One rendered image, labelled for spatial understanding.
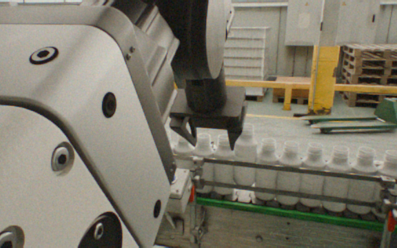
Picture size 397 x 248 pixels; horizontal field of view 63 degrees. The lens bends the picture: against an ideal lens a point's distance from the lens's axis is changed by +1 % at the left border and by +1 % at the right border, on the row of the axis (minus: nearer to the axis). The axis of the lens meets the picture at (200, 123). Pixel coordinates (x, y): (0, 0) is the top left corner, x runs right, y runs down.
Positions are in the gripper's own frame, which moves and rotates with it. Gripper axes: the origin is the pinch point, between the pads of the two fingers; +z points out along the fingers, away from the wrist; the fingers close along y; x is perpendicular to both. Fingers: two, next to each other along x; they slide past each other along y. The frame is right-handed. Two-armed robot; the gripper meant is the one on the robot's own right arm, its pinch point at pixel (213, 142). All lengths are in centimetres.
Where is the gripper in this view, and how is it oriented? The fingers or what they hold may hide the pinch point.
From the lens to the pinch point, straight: 52.2
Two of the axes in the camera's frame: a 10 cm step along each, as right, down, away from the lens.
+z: 1.3, 7.2, 6.8
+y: -9.6, -0.8, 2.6
